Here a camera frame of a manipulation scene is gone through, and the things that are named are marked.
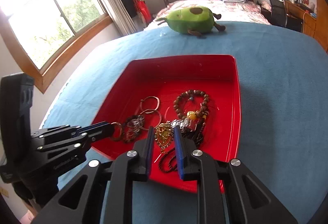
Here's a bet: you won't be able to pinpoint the red tin box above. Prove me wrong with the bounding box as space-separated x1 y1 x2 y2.
91 54 242 194

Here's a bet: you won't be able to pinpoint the gold pendant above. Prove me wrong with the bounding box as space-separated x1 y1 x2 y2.
155 122 174 153

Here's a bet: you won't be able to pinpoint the wooden desk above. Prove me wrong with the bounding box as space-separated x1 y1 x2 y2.
285 1 316 37

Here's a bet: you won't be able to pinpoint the black office chair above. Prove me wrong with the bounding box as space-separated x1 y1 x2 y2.
269 0 302 32

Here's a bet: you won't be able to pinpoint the brown wooden ring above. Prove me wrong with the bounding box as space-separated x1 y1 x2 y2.
109 122 124 141

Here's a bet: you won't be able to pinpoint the brown wooden bead bracelet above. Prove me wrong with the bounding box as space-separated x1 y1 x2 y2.
173 89 210 122

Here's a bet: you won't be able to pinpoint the floral bed sheet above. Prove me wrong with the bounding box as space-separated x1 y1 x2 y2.
145 0 270 31

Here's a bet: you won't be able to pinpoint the green avocado plush toy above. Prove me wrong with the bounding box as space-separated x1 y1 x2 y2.
156 6 226 38

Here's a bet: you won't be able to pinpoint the silver key rings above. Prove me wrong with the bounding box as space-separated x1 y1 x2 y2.
136 95 162 131

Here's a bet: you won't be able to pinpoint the wooden wardrobe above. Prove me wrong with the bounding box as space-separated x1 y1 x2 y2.
314 0 328 53

